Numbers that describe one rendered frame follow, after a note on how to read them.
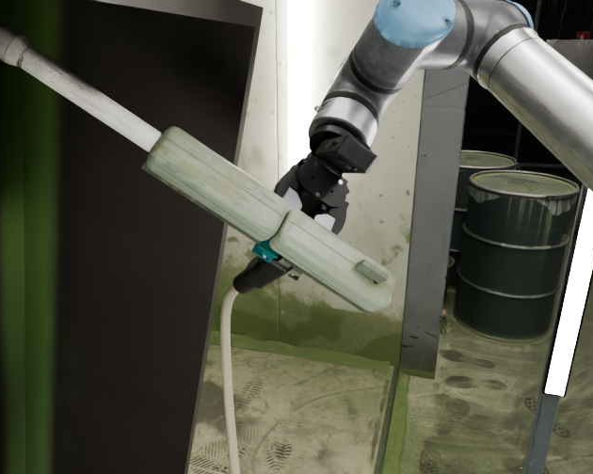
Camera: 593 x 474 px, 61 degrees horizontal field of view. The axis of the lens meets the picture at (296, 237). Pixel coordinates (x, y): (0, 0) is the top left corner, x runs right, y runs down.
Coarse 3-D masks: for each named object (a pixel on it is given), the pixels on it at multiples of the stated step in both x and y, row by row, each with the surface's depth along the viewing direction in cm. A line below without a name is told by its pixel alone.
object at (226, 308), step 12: (228, 300) 76; (228, 312) 78; (228, 324) 79; (228, 336) 80; (228, 348) 81; (228, 360) 81; (228, 372) 81; (228, 384) 82; (228, 396) 82; (228, 408) 82; (228, 420) 83; (228, 432) 83; (228, 444) 84
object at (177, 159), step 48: (0, 48) 47; (96, 96) 49; (144, 144) 51; (192, 144) 51; (192, 192) 52; (240, 192) 52; (288, 240) 53; (336, 240) 56; (240, 288) 70; (336, 288) 57; (384, 288) 57
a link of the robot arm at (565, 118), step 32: (480, 0) 67; (480, 32) 65; (512, 32) 63; (480, 64) 66; (512, 64) 62; (544, 64) 60; (512, 96) 62; (544, 96) 58; (576, 96) 56; (544, 128) 59; (576, 128) 55; (576, 160) 56
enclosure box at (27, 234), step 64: (0, 0) 67; (64, 0) 70; (128, 0) 34; (192, 0) 44; (0, 64) 70; (64, 64) 73; (128, 64) 71; (192, 64) 70; (0, 128) 73; (64, 128) 77; (192, 128) 73; (0, 192) 77; (64, 192) 81; (128, 192) 78; (0, 256) 81; (64, 256) 85; (128, 256) 83; (192, 256) 80; (0, 320) 85; (64, 320) 90; (128, 320) 87; (192, 320) 85; (0, 384) 90; (64, 384) 95; (128, 384) 92; (192, 384) 89; (0, 448) 95; (64, 448) 101; (128, 448) 98
